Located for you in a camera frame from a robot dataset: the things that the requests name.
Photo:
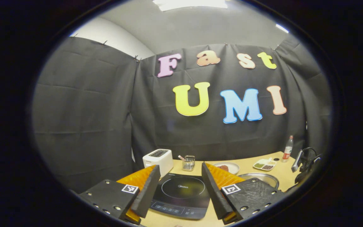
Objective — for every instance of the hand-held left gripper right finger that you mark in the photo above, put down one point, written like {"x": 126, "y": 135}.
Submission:
{"x": 211, "y": 192}

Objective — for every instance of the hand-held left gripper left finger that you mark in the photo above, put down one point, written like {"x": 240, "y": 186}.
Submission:
{"x": 148, "y": 192}

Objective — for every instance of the black induction cooktop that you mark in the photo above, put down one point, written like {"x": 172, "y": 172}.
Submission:
{"x": 181, "y": 192}

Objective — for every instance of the stainless steel pot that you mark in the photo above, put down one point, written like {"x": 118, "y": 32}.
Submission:
{"x": 262, "y": 178}

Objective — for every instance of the brown meat patty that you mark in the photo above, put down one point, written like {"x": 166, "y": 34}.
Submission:
{"x": 226, "y": 168}
{"x": 221, "y": 168}

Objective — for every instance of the plastic water bottle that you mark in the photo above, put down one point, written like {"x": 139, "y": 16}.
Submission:
{"x": 288, "y": 151}

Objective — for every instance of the white round plate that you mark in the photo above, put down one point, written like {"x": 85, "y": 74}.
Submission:
{"x": 233, "y": 168}

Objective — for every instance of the white toaster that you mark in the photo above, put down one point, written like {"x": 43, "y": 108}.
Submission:
{"x": 159, "y": 160}

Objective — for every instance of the white divided bean dish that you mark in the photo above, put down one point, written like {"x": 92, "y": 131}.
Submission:
{"x": 265, "y": 164}

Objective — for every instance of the black backdrop cloth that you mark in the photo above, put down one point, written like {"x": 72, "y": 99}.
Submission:
{"x": 90, "y": 110}

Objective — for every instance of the small ceiling light panel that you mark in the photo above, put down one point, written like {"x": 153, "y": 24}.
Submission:
{"x": 282, "y": 28}

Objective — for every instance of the large ceiling light panel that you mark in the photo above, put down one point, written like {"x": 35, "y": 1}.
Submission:
{"x": 191, "y": 3}

